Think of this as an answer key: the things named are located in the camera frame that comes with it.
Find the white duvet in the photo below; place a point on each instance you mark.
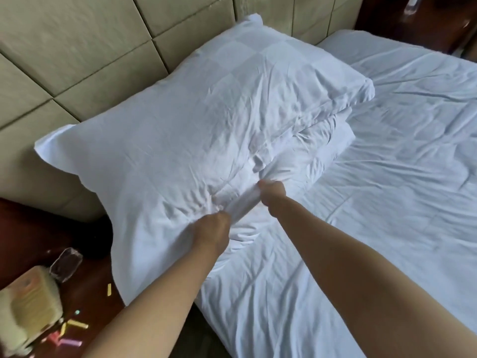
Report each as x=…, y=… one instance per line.
x=316, y=145

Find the white pillow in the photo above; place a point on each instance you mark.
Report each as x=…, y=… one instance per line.
x=186, y=126

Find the wooden nightstand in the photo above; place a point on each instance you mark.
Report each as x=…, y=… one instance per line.
x=30, y=234
x=428, y=29

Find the scatter of small coloured pieces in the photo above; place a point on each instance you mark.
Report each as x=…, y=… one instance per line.
x=76, y=324

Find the clear water bottle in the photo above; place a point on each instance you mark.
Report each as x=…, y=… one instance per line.
x=411, y=4

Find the white bed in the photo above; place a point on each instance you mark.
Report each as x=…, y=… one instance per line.
x=410, y=145

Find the person's right hand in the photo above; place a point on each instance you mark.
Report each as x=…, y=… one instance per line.
x=274, y=195

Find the clear glass ashtray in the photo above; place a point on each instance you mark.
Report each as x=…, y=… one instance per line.
x=66, y=264

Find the black round ashtray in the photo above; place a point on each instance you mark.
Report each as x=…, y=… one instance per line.
x=97, y=240

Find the beige padded headboard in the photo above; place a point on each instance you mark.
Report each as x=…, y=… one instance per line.
x=74, y=44

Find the person's left hand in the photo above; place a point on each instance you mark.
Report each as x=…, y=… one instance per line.
x=212, y=231

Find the person's right forearm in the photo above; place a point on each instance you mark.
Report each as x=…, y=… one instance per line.
x=365, y=279

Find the beige telephone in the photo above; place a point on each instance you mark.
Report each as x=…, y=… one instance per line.
x=30, y=305

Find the person's left forearm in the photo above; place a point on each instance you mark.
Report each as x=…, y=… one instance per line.
x=156, y=302

